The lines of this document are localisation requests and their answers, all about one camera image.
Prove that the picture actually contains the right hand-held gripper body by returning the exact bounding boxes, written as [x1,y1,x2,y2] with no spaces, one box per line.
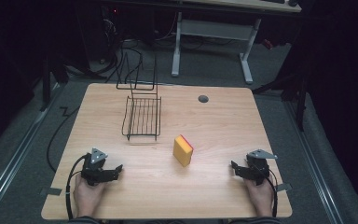
[233,148,279,187]

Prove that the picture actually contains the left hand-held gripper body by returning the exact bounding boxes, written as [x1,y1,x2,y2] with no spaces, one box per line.
[80,147,120,187]

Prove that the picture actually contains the yellow and red sponge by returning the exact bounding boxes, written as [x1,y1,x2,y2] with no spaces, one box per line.
[172,133,195,168]

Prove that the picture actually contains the black wire rack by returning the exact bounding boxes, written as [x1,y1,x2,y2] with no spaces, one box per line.
[116,51,162,142]

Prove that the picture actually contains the person's left hand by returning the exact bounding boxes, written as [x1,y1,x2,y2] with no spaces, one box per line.
[73,173,107,218]

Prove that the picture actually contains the person's right hand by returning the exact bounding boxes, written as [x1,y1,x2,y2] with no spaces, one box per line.
[243,174,277,217]

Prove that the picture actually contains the grey tape piece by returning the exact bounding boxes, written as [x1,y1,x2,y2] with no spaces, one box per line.
[275,182,293,192]
[40,187,63,197]

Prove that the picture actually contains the black stand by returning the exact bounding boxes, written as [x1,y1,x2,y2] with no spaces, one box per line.
[252,55,311,132]
[38,55,69,112]

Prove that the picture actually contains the white-legged desk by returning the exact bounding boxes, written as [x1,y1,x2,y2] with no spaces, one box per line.
[171,0,302,85]

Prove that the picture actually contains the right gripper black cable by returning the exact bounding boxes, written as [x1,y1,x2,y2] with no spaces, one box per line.
[251,161,279,217]

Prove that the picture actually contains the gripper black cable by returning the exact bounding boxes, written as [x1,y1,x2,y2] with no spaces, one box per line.
[65,154,89,220]
[251,161,279,217]

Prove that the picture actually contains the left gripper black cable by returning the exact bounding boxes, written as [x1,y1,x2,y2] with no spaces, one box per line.
[65,154,89,220]

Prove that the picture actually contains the black floor cable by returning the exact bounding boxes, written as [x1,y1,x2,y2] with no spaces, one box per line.
[46,105,81,174]

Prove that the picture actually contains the metal floor rail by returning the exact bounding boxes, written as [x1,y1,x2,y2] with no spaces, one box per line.
[0,83,63,222]
[283,101,346,224]

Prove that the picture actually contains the bundle of black cables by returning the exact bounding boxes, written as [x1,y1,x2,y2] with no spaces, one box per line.
[64,6,175,82]

